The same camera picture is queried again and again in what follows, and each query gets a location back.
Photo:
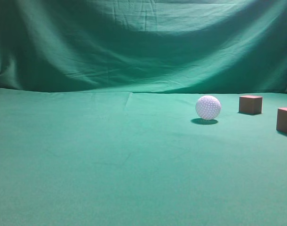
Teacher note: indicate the green cloth backdrop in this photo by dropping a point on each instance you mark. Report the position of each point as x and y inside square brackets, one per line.
[97, 113]

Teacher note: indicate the brown cube block at edge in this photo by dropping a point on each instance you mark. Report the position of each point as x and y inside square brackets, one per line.
[282, 120]

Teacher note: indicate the white dimpled golf ball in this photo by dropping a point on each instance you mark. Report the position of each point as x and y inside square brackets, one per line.
[208, 107]

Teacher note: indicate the brown wooden cube block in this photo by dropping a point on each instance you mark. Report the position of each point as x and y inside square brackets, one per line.
[249, 104]

